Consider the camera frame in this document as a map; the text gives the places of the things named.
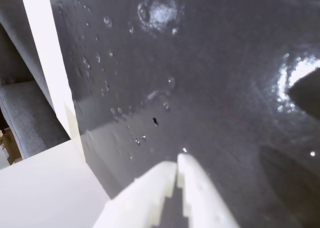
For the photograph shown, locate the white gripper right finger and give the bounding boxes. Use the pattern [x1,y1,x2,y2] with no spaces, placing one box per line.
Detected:
[176,153,241,228]

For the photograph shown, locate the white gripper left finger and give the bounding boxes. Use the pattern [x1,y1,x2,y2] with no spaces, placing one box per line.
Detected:
[92,160,179,228]

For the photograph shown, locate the black table mat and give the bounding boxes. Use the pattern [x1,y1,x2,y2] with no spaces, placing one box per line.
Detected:
[47,0,320,228]

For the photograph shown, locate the brown cardboard box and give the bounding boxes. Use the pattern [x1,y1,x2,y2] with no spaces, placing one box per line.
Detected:
[0,127,23,167]

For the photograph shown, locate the grey fabric sofa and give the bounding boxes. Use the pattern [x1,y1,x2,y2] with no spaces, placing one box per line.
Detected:
[0,2,71,161]

